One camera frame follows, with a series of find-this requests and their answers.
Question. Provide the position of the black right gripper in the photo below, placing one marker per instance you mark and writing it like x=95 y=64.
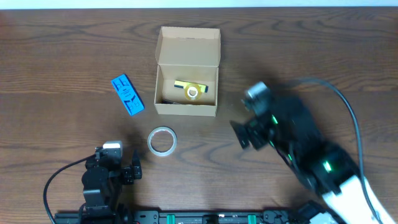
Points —
x=255 y=133

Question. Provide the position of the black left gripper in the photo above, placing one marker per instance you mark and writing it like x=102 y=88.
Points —
x=135 y=172

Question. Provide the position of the yellow and black marker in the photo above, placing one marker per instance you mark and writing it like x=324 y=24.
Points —
x=183 y=84

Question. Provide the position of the blue plastic tape dispenser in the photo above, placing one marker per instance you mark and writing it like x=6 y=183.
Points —
x=128 y=94

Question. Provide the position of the black and white marker pen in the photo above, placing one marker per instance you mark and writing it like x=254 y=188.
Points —
x=165 y=101

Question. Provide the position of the small yellow tape roll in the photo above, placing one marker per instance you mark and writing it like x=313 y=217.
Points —
x=193 y=92

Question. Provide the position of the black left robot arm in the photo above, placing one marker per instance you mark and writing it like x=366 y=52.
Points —
x=104 y=210

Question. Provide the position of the large clear tape roll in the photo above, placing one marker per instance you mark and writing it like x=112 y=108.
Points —
x=162 y=141

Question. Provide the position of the open cardboard box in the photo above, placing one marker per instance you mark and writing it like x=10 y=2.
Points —
x=191 y=55

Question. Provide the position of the black mounting rail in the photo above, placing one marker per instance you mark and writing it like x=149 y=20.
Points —
x=268 y=216

